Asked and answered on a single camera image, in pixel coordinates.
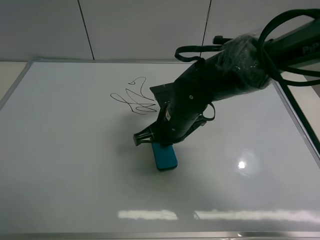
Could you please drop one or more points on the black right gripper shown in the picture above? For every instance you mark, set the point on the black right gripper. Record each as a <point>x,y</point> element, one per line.
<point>182,105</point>

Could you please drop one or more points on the teal whiteboard eraser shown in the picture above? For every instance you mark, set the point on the teal whiteboard eraser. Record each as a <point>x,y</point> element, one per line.
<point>164,156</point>

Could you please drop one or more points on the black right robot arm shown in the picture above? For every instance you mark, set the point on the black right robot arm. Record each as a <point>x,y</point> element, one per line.
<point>231,67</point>

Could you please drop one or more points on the white whiteboard with aluminium frame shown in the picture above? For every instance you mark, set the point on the white whiteboard with aluminium frame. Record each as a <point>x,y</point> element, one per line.
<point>69,167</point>

